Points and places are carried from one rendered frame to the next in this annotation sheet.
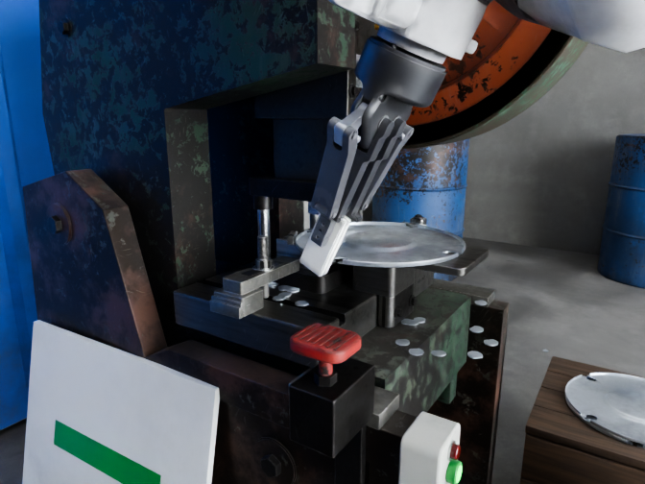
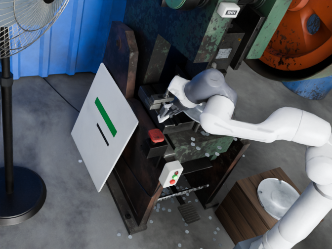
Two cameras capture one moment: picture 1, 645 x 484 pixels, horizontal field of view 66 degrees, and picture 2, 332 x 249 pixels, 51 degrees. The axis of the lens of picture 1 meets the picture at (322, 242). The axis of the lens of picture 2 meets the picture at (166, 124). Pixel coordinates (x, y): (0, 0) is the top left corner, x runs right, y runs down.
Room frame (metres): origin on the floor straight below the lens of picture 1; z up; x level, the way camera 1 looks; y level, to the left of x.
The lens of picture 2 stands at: (-0.56, -0.29, 1.82)
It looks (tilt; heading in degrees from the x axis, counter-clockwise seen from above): 42 degrees down; 14
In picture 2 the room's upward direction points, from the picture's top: 22 degrees clockwise
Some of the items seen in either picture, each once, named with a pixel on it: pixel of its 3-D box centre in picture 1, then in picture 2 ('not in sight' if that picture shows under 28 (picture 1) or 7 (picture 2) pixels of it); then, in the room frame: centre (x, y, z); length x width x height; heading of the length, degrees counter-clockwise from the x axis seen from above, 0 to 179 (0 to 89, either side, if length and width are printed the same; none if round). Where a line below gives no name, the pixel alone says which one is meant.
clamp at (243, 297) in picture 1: (259, 268); (164, 96); (0.76, 0.10, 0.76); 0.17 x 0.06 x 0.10; 147
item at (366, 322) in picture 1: (318, 286); (186, 103); (0.90, 0.01, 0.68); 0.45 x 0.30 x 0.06; 147
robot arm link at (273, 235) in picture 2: not in sight; (297, 222); (0.54, -0.70, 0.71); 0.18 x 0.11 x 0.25; 163
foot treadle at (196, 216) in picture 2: not in sight; (169, 182); (0.83, -0.10, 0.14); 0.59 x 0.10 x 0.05; 57
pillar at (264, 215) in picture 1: (263, 225); not in sight; (0.87, 0.11, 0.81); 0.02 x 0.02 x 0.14
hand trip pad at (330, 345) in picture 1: (325, 366); (154, 140); (0.50, 0.00, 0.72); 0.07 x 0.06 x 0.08; 57
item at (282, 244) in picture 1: (320, 245); not in sight; (0.90, 0.00, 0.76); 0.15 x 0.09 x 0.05; 147
